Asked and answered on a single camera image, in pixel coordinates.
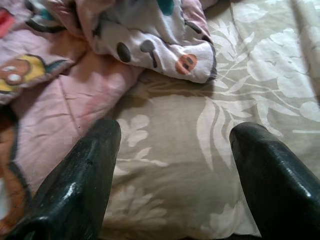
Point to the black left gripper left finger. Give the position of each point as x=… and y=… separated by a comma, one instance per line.
x=72, y=192

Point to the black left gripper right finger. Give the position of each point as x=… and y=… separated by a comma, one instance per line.
x=280, y=190

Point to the pink cartoon print blanket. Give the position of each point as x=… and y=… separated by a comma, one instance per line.
x=75, y=95

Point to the beige floral bed sheet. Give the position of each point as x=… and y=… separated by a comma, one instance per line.
x=180, y=150

